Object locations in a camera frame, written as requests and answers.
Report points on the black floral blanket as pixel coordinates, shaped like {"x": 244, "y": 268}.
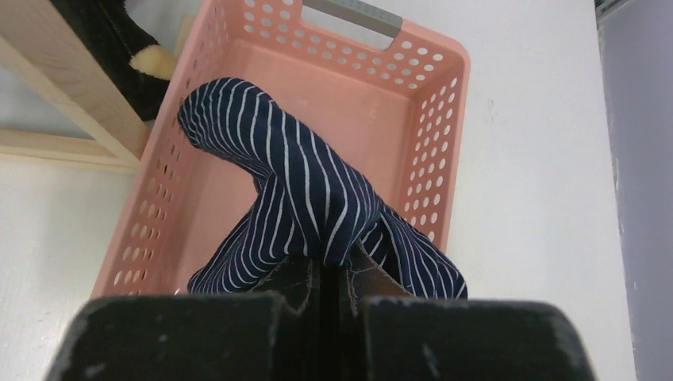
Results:
{"x": 137, "y": 64}

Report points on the wooden clothes rack frame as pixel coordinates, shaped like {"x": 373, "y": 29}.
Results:
{"x": 40, "y": 48}

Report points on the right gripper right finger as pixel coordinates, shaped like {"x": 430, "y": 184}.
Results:
{"x": 388, "y": 334}

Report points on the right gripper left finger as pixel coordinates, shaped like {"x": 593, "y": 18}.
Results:
{"x": 257, "y": 335}

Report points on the navy striped underwear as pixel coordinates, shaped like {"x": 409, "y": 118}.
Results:
{"x": 309, "y": 201}

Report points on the pink plastic basket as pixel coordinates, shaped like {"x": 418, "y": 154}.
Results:
{"x": 395, "y": 114}

